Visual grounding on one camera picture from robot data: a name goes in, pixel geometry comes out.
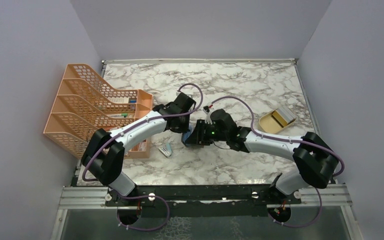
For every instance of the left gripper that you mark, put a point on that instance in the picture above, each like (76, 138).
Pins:
(184, 128)

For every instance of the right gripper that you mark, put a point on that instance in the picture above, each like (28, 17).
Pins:
(199, 136)

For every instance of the grey card holder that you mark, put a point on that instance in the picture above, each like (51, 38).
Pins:
(184, 139)

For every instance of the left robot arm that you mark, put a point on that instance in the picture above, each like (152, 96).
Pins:
(105, 152)

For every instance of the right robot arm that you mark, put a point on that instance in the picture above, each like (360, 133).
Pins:
(315, 161)

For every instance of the yellow oval card tray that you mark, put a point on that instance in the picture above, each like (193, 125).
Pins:
(271, 123)

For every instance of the small blue white clip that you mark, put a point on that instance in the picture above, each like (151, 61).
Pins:
(166, 150)

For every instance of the orange mesh file organizer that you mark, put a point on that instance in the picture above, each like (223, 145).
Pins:
(85, 102)

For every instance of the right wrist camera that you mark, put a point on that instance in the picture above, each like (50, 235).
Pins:
(208, 109)

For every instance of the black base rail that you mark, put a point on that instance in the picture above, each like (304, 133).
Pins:
(200, 200)

